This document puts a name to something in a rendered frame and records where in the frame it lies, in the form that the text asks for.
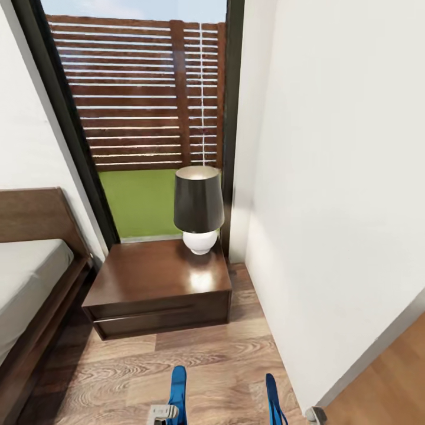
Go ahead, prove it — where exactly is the sandal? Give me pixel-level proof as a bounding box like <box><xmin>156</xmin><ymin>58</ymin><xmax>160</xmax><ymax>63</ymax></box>
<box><xmin>266</xmin><ymin>373</ymin><xmax>288</xmax><ymax>425</ymax></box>
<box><xmin>166</xmin><ymin>365</ymin><xmax>187</xmax><ymax>425</ymax></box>

